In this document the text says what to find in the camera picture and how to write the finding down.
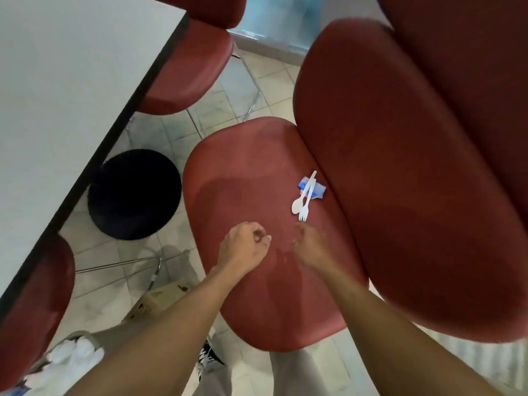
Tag pale blue glass door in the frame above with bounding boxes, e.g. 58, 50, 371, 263
229, 0, 324, 52

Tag white plastic spoon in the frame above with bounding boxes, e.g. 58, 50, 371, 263
291, 170, 318, 215

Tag person's left hand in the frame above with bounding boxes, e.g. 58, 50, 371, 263
216, 221, 273, 277

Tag red padded chair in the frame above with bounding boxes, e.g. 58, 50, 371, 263
376, 0, 528, 213
0, 234, 76, 393
126, 0, 265, 138
182, 18, 528, 353

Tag black and white shoe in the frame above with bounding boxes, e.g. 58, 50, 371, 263
197, 341, 226, 381

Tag brown cardboard box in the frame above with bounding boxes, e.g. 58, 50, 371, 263
123, 281, 194, 324

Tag blue plastic wrapper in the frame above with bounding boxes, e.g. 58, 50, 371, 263
297, 176, 327, 201

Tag person's left forearm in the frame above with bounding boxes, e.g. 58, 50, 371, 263
64, 265, 248, 396

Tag person's right hand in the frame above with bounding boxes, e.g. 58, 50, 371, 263
292, 223, 333, 272

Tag white crumpled tissues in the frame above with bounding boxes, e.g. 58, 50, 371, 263
23, 336, 106, 396

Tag person's right forearm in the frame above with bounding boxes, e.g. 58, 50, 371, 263
317, 260, 503, 396

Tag person's beige trousers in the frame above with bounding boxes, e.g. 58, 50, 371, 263
89, 319, 320, 396

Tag white plastic fork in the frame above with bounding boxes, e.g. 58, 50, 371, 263
298, 178, 317, 222

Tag black round table base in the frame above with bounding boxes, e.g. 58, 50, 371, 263
87, 149, 182, 241

